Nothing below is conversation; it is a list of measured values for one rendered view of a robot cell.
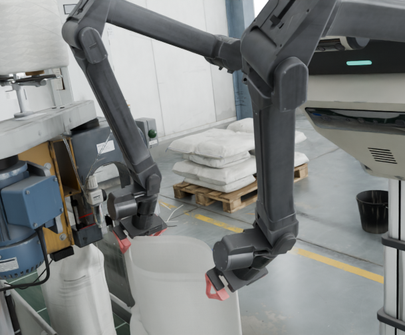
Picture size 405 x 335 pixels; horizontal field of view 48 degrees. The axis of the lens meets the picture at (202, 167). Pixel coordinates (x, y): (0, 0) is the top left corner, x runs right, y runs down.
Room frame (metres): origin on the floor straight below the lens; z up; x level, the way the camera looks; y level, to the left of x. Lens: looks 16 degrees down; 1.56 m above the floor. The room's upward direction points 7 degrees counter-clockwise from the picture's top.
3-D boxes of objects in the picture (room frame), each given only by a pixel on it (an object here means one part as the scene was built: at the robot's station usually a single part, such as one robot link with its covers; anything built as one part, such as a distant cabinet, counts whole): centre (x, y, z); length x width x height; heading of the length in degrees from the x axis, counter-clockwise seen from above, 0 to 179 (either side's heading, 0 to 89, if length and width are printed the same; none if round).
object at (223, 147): (4.15, -0.31, 0.56); 0.66 x 0.42 x 0.15; 129
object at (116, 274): (1.95, 0.42, 0.53); 1.05 x 0.02 x 0.41; 39
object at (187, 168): (4.45, -0.05, 0.32); 0.67 x 0.42 x 0.14; 133
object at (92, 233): (1.26, 0.37, 1.04); 0.08 x 0.06 x 0.05; 129
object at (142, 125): (1.44, 0.17, 1.28); 0.08 x 0.05 x 0.09; 39
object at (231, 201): (4.50, -0.40, 0.07); 1.20 x 0.82 x 0.14; 131
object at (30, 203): (0.94, 0.38, 1.25); 0.10 x 0.08 x 0.12; 154
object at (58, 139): (1.30, 0.44, 1.26); 0.22 x 0.05 x 0.16; 39
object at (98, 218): (1.22, 0.32, 1.11); 0.03 x 0.03 x 0.06
